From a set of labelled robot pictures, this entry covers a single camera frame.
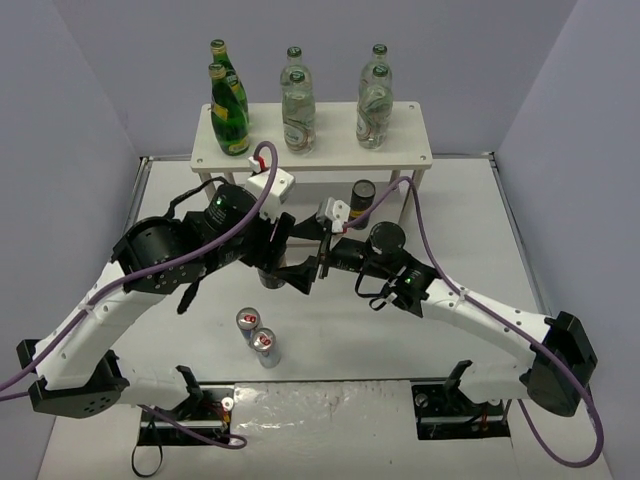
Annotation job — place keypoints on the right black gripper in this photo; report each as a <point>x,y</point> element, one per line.
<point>324,255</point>

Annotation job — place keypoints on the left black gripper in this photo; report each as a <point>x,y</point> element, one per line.
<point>276,240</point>

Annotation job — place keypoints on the black can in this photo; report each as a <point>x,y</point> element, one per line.
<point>362,198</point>
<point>268,280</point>

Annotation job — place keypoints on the silver red can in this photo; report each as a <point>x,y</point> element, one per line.
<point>264,344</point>
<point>248,320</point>

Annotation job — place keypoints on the silver red can front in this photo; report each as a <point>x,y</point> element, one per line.
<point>264,344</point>

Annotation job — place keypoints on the clear bottle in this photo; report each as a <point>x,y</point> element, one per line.
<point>295,66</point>
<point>374,109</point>
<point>298,114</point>
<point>379,57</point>

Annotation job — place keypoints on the green glass bottle front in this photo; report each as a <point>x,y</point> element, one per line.
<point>227,115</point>

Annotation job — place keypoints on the green glass bottle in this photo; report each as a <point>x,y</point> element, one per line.
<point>220,55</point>
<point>227,115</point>

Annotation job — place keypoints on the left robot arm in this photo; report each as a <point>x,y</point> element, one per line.
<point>78,373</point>

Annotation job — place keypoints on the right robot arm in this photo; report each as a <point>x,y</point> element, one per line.
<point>553,357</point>

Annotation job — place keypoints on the white two-tier shelf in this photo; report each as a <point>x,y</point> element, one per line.
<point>336,161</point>

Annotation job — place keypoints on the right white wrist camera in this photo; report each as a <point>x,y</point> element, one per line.
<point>334,213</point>

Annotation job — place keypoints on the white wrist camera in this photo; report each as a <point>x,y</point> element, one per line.
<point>334,213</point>
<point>277,194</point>

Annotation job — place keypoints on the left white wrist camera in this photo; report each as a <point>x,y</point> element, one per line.
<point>277,194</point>

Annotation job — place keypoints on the left metal table rail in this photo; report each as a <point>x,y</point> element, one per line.
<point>139,188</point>

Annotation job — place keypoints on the metal table rail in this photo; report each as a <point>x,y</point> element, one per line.
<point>139,188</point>
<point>522,249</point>

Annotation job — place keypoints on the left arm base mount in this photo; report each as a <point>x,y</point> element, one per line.
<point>211,418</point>

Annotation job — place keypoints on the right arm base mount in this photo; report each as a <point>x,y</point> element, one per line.
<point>440,416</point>

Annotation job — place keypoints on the right metal table rail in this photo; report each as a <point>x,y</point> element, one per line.
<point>522,249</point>

